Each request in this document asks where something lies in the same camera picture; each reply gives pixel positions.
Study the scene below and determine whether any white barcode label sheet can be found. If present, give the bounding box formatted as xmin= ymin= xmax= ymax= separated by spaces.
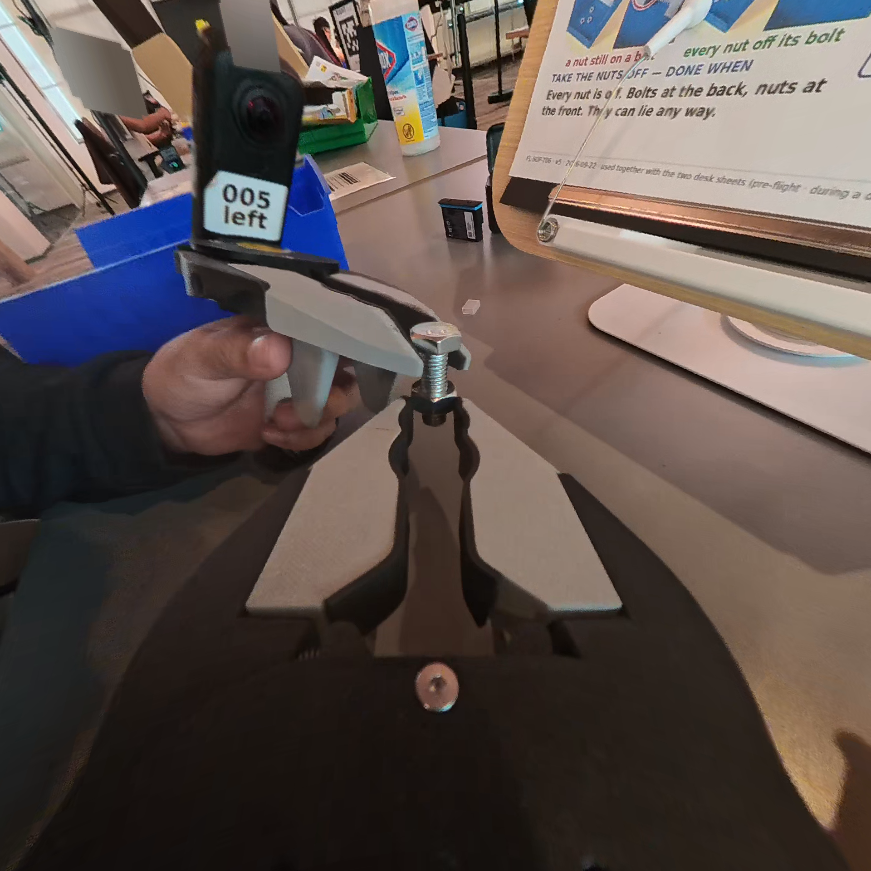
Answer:
xmin=320 ymin=162 xmax=396 ymax=200

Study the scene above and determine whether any wire page holder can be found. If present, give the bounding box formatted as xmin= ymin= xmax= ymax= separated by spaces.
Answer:
xmin=536 ymin=0 xmax=715 ymax=245

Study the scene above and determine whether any disinfecting wipes canister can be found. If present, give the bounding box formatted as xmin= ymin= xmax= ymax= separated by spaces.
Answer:
xmin=371 ymin=12 xmax=442 ymax=157

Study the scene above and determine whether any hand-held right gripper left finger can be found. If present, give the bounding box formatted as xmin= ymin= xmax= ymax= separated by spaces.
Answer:
xmin=245 ymin=398 xmax=412 ymax=634

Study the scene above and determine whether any silver hex nut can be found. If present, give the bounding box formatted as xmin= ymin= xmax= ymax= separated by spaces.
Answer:
xmin=411 ymin=381 xmax=457 ymax=426

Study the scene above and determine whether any blue plastic bin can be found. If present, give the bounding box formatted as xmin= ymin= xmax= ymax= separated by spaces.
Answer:
xmin=0 ymin=155 xmax=349 ymax=368

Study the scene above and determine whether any small black battery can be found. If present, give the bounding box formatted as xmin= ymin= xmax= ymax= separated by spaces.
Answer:
xmin=439 ymin=197 xmax=485 ymax=242

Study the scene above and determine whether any person's left forearm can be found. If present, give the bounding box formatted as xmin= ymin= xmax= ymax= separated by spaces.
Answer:
xmin=0 ymin=347 xmax=171 ymax=518

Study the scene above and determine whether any printed instruction sheet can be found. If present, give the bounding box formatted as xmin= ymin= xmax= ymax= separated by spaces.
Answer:
xmin=509 ymin=0 xmax=871 ymax=229

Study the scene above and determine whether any instruction sheet on stand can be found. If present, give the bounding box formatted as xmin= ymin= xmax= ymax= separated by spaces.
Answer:
xmin=491 ymin=0 xmax=871 ymax=453

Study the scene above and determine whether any black chair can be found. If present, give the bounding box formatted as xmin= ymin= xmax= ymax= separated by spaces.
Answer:
xmin=75 ymin=116 xmax=147 ymax=208

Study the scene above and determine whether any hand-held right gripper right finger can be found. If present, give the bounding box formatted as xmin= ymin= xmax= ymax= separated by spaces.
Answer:
xmin=457 ymin=398 xmax=623 ymax=627

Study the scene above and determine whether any open cardboard snack box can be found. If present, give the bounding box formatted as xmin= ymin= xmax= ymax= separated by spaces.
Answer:
xmin=303 ymin=58 xmax=368 ymax=123

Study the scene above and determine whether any person's left hand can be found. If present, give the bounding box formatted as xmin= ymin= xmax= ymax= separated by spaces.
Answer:
xmin=142 ymin=316 xmax=355 ymax=457

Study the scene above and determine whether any silver hex bolt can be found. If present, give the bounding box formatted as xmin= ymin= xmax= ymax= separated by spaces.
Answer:
xmin=410 ymin=323 xmax=462 ymax=385

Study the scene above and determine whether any green plastic bin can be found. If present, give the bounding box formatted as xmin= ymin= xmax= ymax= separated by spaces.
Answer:
xmin=296 ymin=75 xmax=379 ymax=156

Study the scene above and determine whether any brown cardboard box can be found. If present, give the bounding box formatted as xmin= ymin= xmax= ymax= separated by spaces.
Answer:
xmin=92 ymin=0 xmax=307 ymax=120

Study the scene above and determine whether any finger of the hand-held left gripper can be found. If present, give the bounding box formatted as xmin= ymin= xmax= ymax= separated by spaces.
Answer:
xmin=231 ymin=264 xmax=426 ymax=412
xmin=327 ymin=271 xmax=472 ymax=372

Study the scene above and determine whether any black case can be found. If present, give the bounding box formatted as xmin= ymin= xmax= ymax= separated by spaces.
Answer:
xmin=484 ymin=122 xmax=508 ymax=235

